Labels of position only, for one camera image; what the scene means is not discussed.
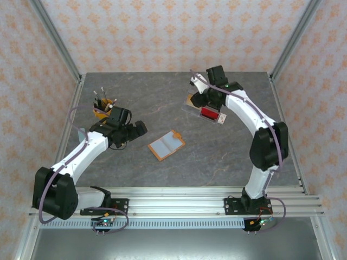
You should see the yellow pen cup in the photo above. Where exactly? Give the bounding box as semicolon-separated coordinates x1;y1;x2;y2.
93;99;116;122

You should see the small circuit board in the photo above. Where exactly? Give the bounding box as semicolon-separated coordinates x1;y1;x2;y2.
249;216;275;228
91;216;116;230

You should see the light blue ruler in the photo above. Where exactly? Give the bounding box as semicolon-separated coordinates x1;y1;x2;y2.
77;127;88;149

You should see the clear acrylic card organizer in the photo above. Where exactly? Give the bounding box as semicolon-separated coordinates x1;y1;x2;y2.
181;88;222;126

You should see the aluminium extrusion base beam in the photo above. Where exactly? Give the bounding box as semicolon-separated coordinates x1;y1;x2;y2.
28;185;325;218

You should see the grey slotted cable duct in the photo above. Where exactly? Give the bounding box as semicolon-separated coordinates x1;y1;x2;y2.
40;218;246;230

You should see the aluminium frame post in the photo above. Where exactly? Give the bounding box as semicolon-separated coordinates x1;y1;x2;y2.
269;0;324;82
28;0;83;82

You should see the aluminium table side rail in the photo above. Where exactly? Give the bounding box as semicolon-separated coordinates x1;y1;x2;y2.
43;77;86;197
268;75;310;196

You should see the grey metal shelf panel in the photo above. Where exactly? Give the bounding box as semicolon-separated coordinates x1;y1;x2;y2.
29;229;326;260

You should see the red card stack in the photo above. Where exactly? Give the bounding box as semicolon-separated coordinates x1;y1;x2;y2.
200;107;220;122

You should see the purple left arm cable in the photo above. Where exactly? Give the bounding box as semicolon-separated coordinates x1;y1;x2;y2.
38;105;130;235

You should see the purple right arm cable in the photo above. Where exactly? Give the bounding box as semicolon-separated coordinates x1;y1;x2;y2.
189;69;287;234

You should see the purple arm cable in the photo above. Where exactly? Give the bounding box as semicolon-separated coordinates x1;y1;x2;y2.
189;69;287;234
38;105;130;235

